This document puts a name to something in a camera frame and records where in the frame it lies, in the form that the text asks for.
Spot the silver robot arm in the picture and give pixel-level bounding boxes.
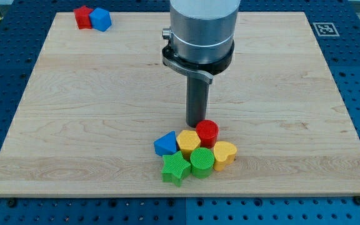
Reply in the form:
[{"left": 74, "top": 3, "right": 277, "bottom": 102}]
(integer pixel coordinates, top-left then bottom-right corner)
[{"left": 162, "top": 0, "right": 241, "bottom": 84}]

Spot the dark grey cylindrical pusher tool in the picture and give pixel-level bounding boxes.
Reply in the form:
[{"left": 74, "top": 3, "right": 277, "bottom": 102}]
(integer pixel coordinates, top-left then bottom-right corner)
[{"left": 186, "top": 77, "right": 209, "bottom": 128}]

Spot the yellow hexagon block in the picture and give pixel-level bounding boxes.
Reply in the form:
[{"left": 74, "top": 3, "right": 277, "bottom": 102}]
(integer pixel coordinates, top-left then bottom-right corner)
[{"left": 176, "top": 130, "right": 201, "bottom": 160}]

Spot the red cylinder block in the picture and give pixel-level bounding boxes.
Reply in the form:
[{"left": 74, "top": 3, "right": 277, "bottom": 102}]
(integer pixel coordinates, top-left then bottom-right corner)
[{"left": 196, "top": 120, "right": 219, "bottom": 149}]

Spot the blue triangle block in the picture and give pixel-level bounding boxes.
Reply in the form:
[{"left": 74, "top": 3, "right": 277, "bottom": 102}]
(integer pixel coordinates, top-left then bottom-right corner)
[{"left": 154, "top": 131, "right": 178, "bottom": 156}]

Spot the green cylinder block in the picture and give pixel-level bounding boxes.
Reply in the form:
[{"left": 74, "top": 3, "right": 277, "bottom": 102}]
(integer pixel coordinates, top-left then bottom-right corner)
[{"left": 190, "top": 147, "right": 215, "bottom": 179}]

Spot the green star block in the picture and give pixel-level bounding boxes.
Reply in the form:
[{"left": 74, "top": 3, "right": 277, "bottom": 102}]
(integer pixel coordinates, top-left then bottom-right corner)
[{"left": 161, "top": 151, "right": 191, "bottom": 187}]

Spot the yellow heart block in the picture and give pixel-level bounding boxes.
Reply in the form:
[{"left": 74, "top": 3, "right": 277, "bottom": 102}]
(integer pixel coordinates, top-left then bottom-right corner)
[{"left": 213, "top": 141, "right": 238, "bottom": 171}]

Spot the light wooden board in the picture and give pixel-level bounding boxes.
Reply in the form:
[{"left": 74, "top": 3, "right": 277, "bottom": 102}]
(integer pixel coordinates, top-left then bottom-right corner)
[{"left": 0, "top": 12, "right": 360, "bottom": 198}]

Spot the blue cube block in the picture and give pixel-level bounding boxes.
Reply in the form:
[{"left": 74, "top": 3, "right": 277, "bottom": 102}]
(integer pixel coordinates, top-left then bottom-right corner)
[{"left": 89, "top": 7, "right": 112, "bottom": 32}]

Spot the red star block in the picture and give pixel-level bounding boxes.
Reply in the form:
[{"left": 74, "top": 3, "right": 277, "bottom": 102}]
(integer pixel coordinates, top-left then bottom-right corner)
[{"left": 73, "top": 6, "right": 94, "bottom": 29}]

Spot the white fiducial marker tag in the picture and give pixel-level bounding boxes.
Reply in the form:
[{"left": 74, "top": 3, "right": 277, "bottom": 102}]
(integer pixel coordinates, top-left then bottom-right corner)
[{"left": 312, "top": 22, "right": 339, "bottom": 37}]

